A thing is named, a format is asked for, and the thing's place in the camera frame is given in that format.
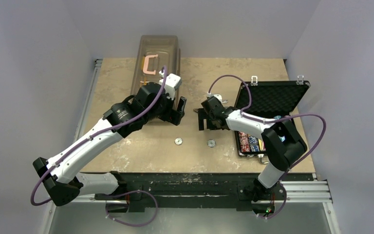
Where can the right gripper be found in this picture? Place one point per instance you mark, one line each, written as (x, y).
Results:
(207, 117)

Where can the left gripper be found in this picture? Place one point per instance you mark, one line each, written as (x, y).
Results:
(171, 116)

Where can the white poker chip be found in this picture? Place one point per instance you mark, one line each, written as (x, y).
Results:
(211, 143)
(178, 141)

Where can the yellow blue card deck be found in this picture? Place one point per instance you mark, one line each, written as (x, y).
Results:
(261, 145)

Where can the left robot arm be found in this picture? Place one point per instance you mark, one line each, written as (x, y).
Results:
(61, 175)

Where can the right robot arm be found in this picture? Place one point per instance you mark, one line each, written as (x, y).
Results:
(283, 143)

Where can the red green chip row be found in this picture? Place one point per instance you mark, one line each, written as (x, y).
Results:
(244, 142)

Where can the yellow green chip row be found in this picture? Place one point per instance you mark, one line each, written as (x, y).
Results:
(253, 144)

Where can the black poker case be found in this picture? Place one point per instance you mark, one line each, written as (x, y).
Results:
(269, 99)

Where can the translucent brown storage box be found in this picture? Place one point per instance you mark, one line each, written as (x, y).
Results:
(158, 58)

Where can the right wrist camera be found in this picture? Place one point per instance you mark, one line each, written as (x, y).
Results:
(218, 97)

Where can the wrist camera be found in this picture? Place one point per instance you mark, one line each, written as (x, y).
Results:
(218, 97)
(172, 85)

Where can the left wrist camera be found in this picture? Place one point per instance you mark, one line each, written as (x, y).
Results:
(172, 85)

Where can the pink box handle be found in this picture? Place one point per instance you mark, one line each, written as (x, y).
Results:
(147, 68)

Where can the black metal table frame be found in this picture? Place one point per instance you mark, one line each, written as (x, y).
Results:
(138, 191)

